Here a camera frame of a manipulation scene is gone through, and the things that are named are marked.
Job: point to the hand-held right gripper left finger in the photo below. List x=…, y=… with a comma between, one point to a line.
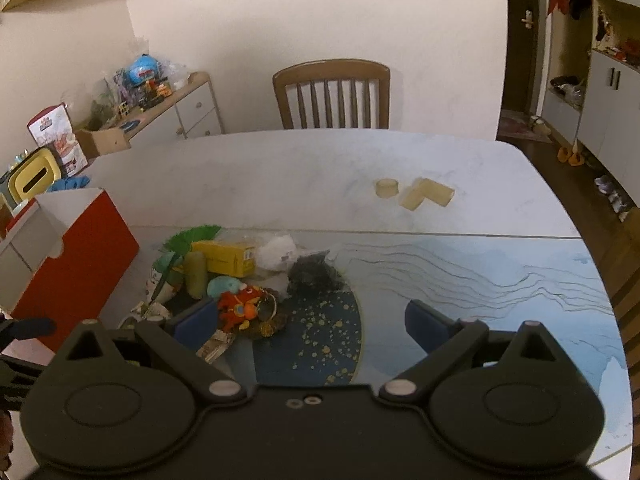
x=197, y=320

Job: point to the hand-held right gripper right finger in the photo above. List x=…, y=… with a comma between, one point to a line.
x=425, y=322

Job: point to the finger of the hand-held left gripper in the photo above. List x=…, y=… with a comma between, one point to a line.
x=30, y=328

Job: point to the yellow carton box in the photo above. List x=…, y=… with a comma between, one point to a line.
x=225, y=258

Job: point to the red and white storage box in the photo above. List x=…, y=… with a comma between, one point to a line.
x=85, y=255

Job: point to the patterned paper bag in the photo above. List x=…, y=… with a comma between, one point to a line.
x=217, y=347

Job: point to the orange plush toy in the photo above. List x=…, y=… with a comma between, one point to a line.
x=237, y=307

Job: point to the teal plush toy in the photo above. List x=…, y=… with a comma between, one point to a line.
x=222, y=286

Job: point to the green cylinder bottle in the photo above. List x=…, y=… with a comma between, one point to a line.
x=196, y=275

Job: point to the green and white packet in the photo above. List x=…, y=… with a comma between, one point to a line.
x=165, y=272

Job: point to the green feather fan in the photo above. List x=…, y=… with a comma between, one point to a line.
x=187, y=239

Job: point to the blue printed table mat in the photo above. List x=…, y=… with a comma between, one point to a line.
x=500, y=270

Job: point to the white plush toy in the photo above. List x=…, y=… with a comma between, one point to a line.
x=275, y=255

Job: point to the dark grey fuzzy toy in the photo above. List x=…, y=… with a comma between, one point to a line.
x=312, y=272

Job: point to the crumpled yellowish wrapper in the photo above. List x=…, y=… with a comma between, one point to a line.
x=425, y=194

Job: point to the translucent yellow cylinder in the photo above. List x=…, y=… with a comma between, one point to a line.
x=387, y=189

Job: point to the teal tissue box yellow lid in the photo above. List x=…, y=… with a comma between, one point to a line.
x=35, y=177

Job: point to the blue cloth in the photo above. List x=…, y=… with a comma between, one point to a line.
x=70, y=182

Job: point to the red and white snack bag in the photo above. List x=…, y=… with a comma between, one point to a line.
x=57, y=130

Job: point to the wooden sideboard with drawers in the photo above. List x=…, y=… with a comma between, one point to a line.
x=195, y=110

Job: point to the orange slippers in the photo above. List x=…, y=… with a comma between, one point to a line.
x=572, y=156

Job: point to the pair of grey shoes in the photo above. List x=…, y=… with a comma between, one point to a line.
x=615, y=197

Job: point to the beige slippers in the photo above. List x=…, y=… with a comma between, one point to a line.
x=541, y=126

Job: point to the blue round toy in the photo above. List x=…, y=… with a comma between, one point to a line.
x=142, y=69

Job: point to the wooden chair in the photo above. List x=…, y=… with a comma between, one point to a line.
x=330, y=67

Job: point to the dark wooden door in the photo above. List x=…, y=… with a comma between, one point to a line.
x=525, y=60

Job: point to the white tall cabinet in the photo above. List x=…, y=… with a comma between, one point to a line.
x=610, y=110

